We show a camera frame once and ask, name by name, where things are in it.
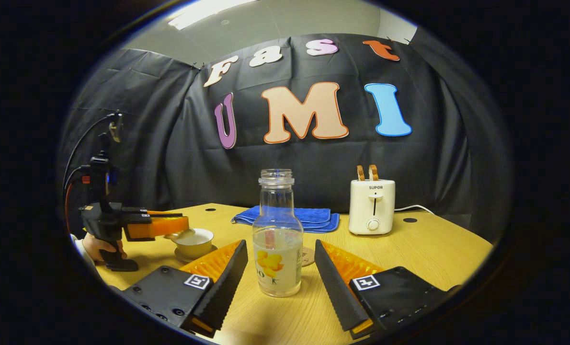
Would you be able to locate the cream teacup lid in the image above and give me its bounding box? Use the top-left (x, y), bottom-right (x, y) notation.
top-left (164, 228), bottom-right (196, 241)

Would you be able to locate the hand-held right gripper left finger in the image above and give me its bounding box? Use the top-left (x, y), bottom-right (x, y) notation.
top-left (122, 240), bottom-right (249, 339)

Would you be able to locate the red gripper cable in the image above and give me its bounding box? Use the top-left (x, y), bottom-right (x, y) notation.
top-left (64, 179), bottom-right (91, 231)

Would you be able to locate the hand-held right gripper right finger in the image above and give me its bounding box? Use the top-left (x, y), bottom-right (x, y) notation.
top-left (314, 240), bottom-right (460, 340)

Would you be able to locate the clear glass water bottle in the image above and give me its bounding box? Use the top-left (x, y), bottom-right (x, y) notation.
top-left (252, 168), bottom-right (305, 298)

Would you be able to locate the cream ceramic teacup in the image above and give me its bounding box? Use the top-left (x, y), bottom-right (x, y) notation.
top-left (173, 229), bottom-right (215, 260)

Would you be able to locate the white toaster cable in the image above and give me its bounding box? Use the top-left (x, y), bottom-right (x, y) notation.
top-left (394, 204), bottom-right (437, 216)

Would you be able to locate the folded blue towel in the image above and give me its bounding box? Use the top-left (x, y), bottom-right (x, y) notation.
top-left (231, 205), bottom-right (341, 234)

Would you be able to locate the black backdrop cloth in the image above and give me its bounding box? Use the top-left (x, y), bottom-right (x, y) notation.
top-left (57, 33), bottom-right (513, 240)

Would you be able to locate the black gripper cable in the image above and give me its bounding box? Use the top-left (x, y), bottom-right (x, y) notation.
top-left (62, 114), bottom-right (118, 191)

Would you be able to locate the cream toaster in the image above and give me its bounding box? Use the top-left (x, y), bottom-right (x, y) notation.
top-left (348, 179), bottom-right (396, 236)

